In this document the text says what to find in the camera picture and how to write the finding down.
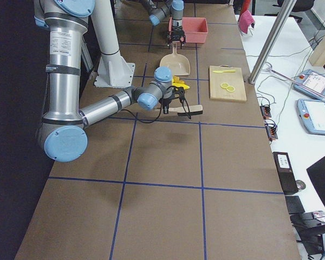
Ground yellow banana peel trash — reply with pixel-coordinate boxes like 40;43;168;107
172;76;190;90

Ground beige hand brush black bristles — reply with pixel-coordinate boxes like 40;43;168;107
162;105;203;116

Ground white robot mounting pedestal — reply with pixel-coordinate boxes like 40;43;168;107
91;0;135;88

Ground wooden cutting board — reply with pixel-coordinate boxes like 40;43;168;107
209;66;247;102

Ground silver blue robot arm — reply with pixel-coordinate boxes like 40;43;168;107
135;0;186;48
34;1;185;162

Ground yellow lemon slice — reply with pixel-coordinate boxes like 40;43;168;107
220;82;229;89
226;86;235;93

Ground yellow lemon slice far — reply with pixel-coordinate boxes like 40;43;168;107
220;82;229;89

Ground blue teach pendant near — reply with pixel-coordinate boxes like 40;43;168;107
296;99;325;135

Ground magenta cloth on stand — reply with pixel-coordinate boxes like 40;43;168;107
238;10;255;36

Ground aluminium frame post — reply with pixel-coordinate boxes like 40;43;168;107
248;0;296;85

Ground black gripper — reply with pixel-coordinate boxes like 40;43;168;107
161;86;185;114
166;18;186;48

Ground blue teach pendant far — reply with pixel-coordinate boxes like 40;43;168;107
295;69;325;95

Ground blue teach pendant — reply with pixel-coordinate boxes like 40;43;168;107
296;99;325;135
295;69;325;95

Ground orange black connector board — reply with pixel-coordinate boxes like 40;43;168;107
260;105;271;119

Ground yellow plastic knife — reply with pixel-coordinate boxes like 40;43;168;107
212;69;236;74

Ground yellow lemon slice near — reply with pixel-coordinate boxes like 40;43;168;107
226;86;235;93

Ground metal rod with handle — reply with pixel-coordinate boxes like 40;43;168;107
262;62;325;101

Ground black power adapter box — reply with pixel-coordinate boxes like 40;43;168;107
272;152;298;195

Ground pink plastic bin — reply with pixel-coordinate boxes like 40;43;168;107
182;17;208;44

